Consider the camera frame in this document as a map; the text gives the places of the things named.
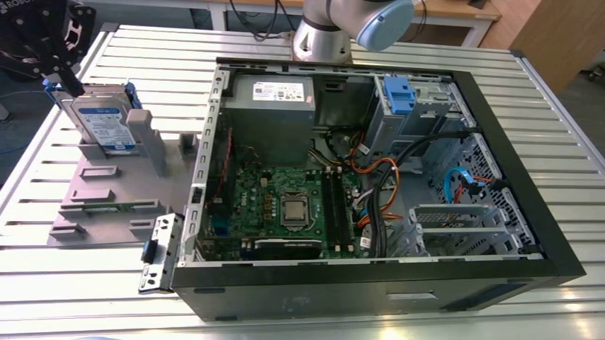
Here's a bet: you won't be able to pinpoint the wooden cabinet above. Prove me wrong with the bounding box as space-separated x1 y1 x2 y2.
479 0 605 95

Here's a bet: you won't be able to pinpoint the black PC case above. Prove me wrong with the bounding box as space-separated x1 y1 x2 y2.
167 55 588 323

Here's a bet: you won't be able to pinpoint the CPU socket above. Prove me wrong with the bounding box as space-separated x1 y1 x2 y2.
276 190 318 234

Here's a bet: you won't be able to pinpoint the metal expansion card retainer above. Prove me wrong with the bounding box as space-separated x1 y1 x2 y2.
138 212 186 295

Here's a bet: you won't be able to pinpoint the black cable bundle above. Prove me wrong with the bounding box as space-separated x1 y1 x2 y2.
366 130 478 258

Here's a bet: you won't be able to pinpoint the black graphics card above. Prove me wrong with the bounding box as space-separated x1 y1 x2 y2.
240 237 325 262

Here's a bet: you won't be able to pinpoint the grey parts rack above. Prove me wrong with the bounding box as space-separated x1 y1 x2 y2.
45 108 202 249

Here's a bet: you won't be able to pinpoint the green motherboard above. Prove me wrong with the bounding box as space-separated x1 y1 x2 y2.
200 166 374 261

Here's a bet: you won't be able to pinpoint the red black twisted wire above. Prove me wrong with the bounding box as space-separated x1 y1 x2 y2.
212 126 235 205

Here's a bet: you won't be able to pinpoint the silver CPU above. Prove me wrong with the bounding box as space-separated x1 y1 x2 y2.
282 200 309 223

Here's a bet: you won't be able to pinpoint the thin coloured fan wires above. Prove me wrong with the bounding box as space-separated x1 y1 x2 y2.
238 144 263 167

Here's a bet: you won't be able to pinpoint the wooden desk white frame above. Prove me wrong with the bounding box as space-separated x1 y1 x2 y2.
207 0 502 47

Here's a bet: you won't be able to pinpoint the hard disk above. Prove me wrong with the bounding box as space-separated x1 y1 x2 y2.
41 79 143 155

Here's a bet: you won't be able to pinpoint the orange wire bundle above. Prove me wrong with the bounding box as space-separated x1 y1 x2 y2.
349 132 406 227

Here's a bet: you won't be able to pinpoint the blue wire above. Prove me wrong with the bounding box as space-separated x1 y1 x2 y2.
442 166 477 206

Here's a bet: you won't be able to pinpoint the black RAM slot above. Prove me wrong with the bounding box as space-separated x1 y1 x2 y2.
322 165 343 254
333 165 357 254

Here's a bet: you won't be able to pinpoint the grey power supply unit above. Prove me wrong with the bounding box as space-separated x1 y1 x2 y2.
219 74 317 169

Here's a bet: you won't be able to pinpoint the yellow black power wires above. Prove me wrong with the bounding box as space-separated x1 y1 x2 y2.
309 148 349 167

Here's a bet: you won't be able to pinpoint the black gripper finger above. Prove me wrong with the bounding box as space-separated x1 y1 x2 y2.
28 42 87 96
63 1 99 77

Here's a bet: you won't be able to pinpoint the metal disk bay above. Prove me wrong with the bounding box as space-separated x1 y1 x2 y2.
406 203 526 258

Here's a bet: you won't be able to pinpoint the green RAM stick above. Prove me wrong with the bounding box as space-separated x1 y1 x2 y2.
83 202 138 215

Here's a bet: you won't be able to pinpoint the blue plastic drive bracket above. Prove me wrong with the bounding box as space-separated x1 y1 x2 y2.
383 76 418 115

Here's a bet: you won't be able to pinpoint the metal drive cage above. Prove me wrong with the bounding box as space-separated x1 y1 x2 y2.
367 72 477 167

